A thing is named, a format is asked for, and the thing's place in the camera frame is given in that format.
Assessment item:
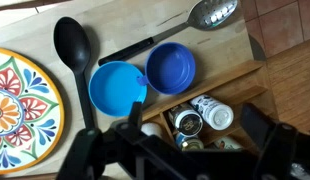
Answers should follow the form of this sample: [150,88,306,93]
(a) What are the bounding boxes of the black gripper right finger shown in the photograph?
[240,102,300,180]

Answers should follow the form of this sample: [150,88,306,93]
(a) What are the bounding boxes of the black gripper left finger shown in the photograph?
[56,101,144,180]

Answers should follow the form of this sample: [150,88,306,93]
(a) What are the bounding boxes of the small labelled spice jar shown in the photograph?
[213,135,244,151]

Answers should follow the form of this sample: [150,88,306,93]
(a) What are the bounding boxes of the light blue bowl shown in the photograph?
[88,60,148,118]

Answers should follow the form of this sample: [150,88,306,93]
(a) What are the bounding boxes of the colourful floral ceramic plate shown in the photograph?
[0,46,65,176]

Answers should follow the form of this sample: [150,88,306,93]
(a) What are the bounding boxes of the wooden tiered spice rack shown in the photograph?
[141,59,279,154]

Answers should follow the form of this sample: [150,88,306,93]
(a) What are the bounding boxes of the small glass spice jar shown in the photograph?
[174,132,205,152]

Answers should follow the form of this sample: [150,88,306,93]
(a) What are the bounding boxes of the black lid spice jar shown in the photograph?
[167,103,204,137]

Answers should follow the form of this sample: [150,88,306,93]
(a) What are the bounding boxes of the round grey stool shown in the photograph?
[247,33,268,62]

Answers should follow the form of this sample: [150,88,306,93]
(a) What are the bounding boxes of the black plastic serving spoon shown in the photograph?
[53,16,96,131]

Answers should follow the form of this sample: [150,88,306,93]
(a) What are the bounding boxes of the dark blue round bowl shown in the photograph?
[144,41,197,96]

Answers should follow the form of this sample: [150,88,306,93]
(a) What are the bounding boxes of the slotted metal spoon black handle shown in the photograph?
[97,0,239,67]

